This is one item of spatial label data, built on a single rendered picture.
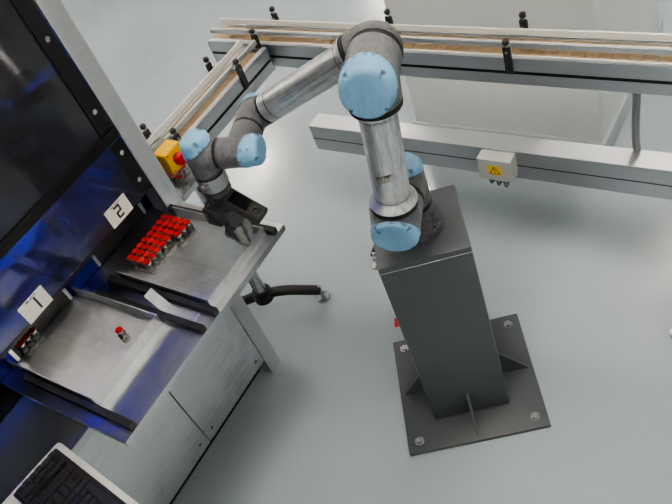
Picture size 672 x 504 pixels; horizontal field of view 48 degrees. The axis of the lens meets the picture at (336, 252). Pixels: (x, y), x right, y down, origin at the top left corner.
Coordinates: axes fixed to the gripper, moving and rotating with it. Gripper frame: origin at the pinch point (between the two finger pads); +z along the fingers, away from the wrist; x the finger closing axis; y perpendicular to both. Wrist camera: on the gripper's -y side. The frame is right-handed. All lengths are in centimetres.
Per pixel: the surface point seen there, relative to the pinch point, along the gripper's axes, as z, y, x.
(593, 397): 89, -77, -38
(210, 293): 4.8, 4.4, 15.3
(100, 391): 4, 12, 51
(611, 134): 79, -49, -153
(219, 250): 4.8, 11.4, 1.8
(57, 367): 6, 32, 49
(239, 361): 73, 36, 0
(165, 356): 5.5, 4.1, 35.6
